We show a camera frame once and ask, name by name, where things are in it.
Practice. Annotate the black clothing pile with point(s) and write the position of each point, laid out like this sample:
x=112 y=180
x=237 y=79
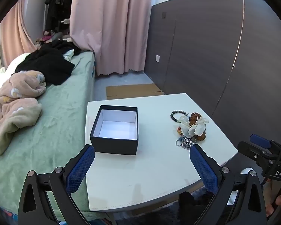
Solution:
x=50 y=61

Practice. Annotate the pink curtain left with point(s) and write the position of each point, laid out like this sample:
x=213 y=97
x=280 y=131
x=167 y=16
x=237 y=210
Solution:
x=15 y=39

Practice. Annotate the white wall socket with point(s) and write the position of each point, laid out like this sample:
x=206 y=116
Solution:
x=157 y=58

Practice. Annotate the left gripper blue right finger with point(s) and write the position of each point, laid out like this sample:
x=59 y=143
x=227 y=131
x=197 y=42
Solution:
x=237 y=199

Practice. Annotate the person's right hand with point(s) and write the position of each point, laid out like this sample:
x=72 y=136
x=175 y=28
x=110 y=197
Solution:
x=270 y=194

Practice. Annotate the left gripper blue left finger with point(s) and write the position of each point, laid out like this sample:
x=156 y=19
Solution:
x=35 y=206

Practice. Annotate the flat brown cardboard sheet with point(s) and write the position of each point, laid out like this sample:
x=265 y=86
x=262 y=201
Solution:
x=132 y=91

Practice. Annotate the pink curtain centre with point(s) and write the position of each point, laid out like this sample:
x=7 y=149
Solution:
x=115 y=30

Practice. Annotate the green bed sheet mattress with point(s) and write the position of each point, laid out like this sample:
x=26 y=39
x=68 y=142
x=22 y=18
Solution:
x=58 y=135

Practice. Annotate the black open jewelry box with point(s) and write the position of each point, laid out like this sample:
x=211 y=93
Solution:
x=115 y=130

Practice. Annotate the pink fleece blanket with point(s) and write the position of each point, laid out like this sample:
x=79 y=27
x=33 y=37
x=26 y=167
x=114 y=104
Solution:
x=19 y=107

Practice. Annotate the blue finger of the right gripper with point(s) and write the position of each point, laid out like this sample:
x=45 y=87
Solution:
x=260 y=141

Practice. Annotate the pink curtain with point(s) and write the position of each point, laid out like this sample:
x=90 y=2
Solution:
x=15 y=39
x=115 y=30

